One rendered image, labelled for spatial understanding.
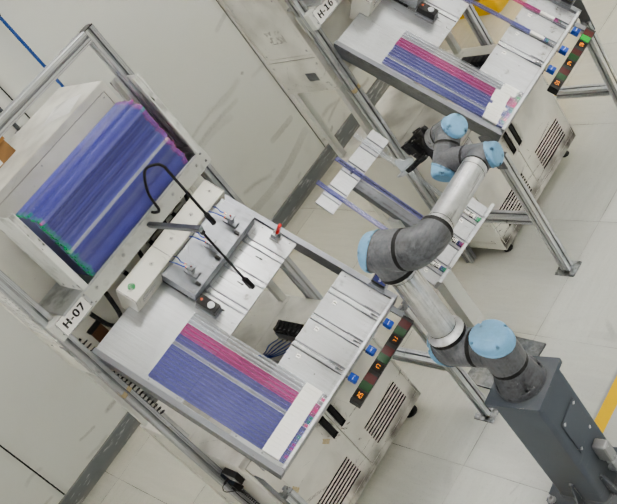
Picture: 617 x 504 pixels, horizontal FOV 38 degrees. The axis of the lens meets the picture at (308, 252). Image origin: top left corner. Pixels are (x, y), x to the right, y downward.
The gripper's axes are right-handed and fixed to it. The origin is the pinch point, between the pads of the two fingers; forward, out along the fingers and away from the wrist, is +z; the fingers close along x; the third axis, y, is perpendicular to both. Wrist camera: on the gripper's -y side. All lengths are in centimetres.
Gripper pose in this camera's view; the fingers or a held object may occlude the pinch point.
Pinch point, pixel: (411, 162)
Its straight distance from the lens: 298.8
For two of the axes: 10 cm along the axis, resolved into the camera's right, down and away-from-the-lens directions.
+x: -5.7, 7.4, -3.5
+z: -3.2, 1.8, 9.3
